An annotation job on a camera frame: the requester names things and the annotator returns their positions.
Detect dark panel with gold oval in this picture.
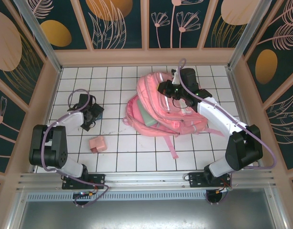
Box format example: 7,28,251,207
23,0,89,51

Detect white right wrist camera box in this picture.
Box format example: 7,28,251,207
171,68,181,84

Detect small circuit board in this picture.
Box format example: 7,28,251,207
73,190,95,199

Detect dark panel with flower outlines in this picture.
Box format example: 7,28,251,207
147,0,211,50

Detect dark panel, pale disc, fronds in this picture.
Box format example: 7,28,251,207
202,0,260,49

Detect mint green hard case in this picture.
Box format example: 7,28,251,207
136,99,159,127

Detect dark panel with small flower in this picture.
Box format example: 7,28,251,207
0,73,28,174

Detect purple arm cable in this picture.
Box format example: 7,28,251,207
178,58,278,170
41,88,111,208

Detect dark panel with leaf outlines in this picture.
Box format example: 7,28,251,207
79,0,144,50

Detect dark panel, large pale disc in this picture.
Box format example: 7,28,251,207
0,7,46,107

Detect pink school backpack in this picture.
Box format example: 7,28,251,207
122,70,225,160

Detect dark panel with feather outlines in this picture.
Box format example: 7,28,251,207
265,69,293,170

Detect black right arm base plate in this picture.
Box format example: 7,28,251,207
188,171,232,189

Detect aluminium corner post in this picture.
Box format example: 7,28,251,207
14,0,63,73
227,0,268,71

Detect grey metal sheet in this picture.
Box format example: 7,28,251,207
8,200,287,229

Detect grey slotted cable duct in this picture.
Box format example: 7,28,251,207
26,192,209,202

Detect pink small box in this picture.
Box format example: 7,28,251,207
88,135,107,155

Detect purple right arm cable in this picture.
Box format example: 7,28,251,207
178,58,278,170

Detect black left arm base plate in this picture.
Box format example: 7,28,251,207
62,173,106,190

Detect dark panel oval and feather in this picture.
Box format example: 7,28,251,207
242,0,293,104

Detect aluminium mounting rail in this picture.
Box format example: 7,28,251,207
16,169,277,192

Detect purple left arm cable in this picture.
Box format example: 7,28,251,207
41,88,111,208

